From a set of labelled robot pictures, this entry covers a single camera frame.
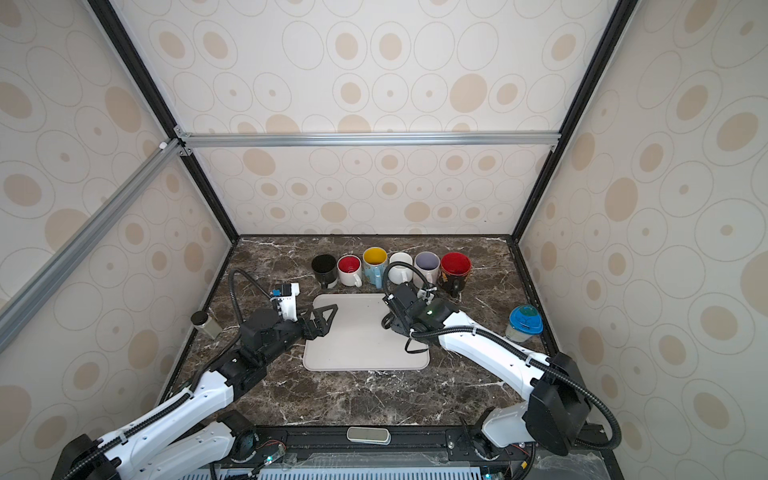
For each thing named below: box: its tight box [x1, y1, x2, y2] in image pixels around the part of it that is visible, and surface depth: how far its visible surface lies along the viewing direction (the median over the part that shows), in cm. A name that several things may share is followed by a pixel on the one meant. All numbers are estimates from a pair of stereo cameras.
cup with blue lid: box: [505, 305, 544, 343], surface depth 87 cm
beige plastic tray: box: [303, 293, 430, 371], surface depth 93 cm
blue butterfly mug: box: [362, 246, 389, 289], surface depth 102 cm
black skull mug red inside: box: [439, 252, 473, 298], surface depth 99 cm
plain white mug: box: [337, 254, 362, 287], surface depth 104 cm
